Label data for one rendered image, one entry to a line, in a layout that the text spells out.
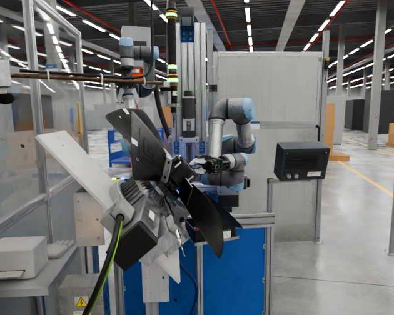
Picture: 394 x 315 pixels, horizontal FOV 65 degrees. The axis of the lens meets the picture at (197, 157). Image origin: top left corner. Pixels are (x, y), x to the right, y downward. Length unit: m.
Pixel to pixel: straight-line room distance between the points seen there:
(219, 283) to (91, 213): 0.99
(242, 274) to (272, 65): 2.08
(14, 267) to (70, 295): 0.22
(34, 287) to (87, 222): 0.26
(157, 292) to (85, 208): 0.42
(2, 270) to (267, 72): 2.70
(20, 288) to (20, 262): 0.09
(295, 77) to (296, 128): 0.50
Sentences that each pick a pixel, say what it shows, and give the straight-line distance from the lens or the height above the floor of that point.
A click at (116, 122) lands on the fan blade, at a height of 1.39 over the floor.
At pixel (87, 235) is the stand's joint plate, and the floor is 0.99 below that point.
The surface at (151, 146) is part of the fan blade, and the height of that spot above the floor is 1.32.
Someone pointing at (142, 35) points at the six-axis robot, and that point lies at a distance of 5.37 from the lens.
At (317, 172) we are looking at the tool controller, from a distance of 1.81.
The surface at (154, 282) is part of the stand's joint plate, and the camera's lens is 1.27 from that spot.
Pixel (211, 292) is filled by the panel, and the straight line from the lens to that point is 1.95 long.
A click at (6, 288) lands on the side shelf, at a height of 0.86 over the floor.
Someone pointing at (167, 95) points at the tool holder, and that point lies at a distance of 1.25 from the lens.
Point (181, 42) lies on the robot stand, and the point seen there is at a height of 1.90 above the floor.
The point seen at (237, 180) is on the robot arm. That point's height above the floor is 1.08.
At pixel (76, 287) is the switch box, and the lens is 1.22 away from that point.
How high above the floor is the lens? 1.43
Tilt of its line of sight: 9 degrees down
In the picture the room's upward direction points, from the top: 1 degrees counter-clockwise
